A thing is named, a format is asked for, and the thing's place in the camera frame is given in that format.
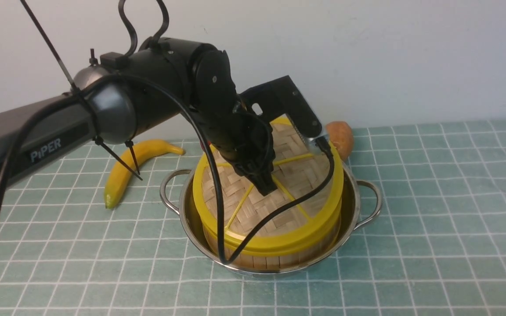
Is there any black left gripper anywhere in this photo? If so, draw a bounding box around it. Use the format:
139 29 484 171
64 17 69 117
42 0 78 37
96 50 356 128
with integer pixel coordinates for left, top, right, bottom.
207 104 277 196

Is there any bamboo steamer basket yellow rim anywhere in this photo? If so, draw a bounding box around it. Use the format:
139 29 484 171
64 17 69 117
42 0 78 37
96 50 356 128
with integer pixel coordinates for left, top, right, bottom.
223 208 341 270

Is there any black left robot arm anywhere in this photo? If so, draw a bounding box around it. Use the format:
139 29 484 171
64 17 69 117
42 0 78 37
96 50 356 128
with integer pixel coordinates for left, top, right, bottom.
0 38 284 195

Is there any stainless steel pot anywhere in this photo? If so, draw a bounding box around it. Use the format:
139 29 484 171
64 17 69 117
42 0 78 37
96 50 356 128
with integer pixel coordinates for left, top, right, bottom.
160 156 382 275

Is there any brown potato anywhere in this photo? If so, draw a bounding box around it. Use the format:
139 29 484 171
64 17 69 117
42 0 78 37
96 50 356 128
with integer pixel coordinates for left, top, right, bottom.
326 121 354 161

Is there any yellow banana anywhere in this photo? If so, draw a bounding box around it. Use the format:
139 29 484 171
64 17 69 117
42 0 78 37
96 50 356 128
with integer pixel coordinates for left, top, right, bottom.
104 139 185 209

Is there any teal checkered tablecloth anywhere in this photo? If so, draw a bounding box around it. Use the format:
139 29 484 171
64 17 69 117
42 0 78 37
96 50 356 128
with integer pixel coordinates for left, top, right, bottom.
0 120 506 316

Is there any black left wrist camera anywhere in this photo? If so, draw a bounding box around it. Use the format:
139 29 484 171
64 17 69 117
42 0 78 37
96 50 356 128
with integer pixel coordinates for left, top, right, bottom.
240 75 324 139

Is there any black left camera cable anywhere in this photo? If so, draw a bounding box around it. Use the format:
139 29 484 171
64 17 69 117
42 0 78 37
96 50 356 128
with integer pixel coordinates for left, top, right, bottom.
0 72 335 316

